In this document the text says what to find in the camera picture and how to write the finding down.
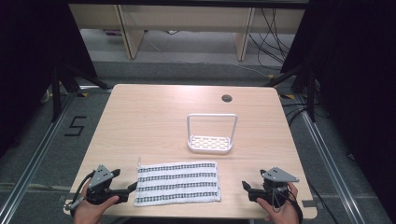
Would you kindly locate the white striped towel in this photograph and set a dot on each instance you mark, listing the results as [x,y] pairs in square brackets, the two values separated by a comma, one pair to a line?
[177,185]

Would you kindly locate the black curtain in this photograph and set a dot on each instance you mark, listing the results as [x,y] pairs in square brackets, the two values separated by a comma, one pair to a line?
[28,62]
[351,77]

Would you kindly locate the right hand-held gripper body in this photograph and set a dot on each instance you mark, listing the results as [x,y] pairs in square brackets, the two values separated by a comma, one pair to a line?
[278,176]

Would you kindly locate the person's left hand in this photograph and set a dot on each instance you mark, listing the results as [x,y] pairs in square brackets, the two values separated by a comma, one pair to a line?
[88,213]

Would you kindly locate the light wooden bench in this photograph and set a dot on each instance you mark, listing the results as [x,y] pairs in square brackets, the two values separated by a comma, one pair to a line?
[186,18]

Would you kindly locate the black metal stand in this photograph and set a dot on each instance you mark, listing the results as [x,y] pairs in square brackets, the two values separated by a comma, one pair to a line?
[56,93]
[311,93]

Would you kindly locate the white towel rack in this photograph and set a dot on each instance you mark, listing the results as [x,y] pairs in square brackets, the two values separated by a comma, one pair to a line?
[210,143]

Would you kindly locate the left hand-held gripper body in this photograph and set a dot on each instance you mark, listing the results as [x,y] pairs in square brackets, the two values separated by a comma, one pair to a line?
[101,175]

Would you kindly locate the person's right hand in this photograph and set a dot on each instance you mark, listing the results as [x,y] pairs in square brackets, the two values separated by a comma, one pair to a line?
[285,216]

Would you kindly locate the aluminium floor rail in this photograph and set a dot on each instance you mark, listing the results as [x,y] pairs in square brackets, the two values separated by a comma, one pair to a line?
[330,168]
[34,158]

